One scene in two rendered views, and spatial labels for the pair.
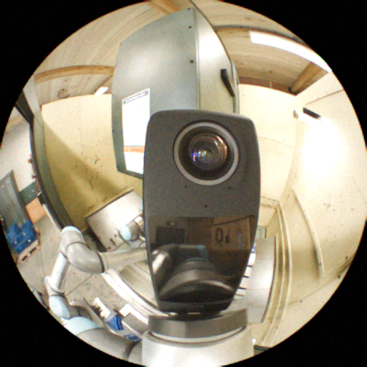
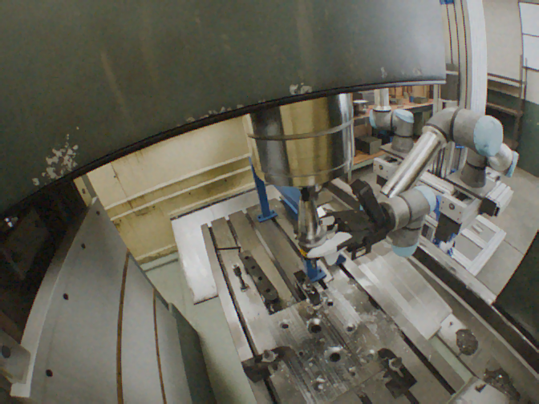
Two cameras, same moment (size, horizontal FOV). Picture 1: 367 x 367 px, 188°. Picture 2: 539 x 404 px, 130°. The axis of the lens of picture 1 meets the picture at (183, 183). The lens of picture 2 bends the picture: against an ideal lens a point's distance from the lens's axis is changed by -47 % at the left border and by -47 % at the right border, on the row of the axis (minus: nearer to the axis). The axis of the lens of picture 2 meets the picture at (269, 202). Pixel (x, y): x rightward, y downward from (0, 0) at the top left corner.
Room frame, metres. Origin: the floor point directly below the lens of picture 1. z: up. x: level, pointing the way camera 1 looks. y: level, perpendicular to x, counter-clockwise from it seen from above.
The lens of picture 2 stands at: (0.92, 0.33, 1.58)
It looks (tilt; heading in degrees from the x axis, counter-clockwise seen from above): 32 degrees down; 225
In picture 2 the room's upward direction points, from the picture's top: 12 degrees counter-clockwise
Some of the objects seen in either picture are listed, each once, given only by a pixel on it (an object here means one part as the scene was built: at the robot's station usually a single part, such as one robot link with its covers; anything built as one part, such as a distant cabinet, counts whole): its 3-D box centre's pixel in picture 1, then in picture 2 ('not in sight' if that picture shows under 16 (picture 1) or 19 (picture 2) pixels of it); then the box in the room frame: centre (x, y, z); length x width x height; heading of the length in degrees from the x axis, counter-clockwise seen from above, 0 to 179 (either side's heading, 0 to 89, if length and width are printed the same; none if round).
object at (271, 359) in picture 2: not in sight; (269, 361); (0.83, 0.11, 0.97); 0.13 x 0.03 x 0.15; 150
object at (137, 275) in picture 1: (162, 290); (370, 269); (0.19, 0.17, 0.70); 0.90 x 0.30 x 0.16; 60
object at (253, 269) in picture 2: not in sight; (258, 278); (0.60, -0.12, 0.93); 0.26 x 0.05 x 0.06; 65
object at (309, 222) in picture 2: not in sight; (308, 212); (0.64, 0.14, 1.33); 0.04 x 0.04 x 0.07
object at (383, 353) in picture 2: not in sight; (393, 370); (0.70, 0.40, 0.97); 0.13 x 0.03 x 0.15; 60
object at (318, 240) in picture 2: not in sight; (310, 232); (0.64, 0.14, 1.28); 0.06 x 0.06 x 0.03
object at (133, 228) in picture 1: (129, 230); (413, 205); (0.40, 0.30, 1.24); 0.11 x 0.08 x 0.09; 145
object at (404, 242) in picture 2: (136, 242); (402, 232); (0.39, 0.29, 1.14); 0.11 x 0.08 x 0.11; 57
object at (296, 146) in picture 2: not in sight; (299, 127); (0.64, 0.14, 1.48); 0.16 x 0.16 x 0.12
